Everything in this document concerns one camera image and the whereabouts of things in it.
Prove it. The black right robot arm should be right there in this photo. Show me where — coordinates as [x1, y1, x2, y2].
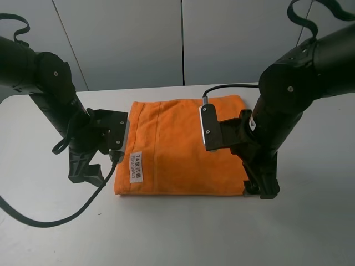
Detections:
[220, 25, 354, 200]

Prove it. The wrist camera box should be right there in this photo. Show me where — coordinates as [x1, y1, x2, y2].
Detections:
[200, 104, 223, 152]
[107, 111, 129, 152]

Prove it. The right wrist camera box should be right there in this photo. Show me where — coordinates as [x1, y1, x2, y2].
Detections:
[200, 104, 223, 152]

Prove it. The black camera cable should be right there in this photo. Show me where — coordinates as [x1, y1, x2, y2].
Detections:
[0, 149, 125, 228]
[201, 85, 260, 106]

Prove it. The white towel label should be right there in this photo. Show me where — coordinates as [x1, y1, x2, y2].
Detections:
[129, 151, 143, 183]

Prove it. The orange terry towel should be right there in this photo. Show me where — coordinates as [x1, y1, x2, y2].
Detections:
[114, 99, 247, 196]

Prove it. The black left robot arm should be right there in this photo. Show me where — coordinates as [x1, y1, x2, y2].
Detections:
[1, 37, 108, 187]

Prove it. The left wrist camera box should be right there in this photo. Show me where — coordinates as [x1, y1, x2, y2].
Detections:
[107, 111, 129, 152]

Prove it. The black left camera cable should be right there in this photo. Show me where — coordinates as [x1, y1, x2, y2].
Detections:
[0, 149, 125, 228]

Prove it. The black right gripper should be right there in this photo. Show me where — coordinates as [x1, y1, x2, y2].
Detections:
[219, 109, 280, 200]

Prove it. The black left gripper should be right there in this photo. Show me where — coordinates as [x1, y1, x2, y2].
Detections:
[65, 109, 116, 186]

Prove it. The black right camera cable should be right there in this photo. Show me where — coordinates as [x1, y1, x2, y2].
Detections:
[201, 85, 260, 106]

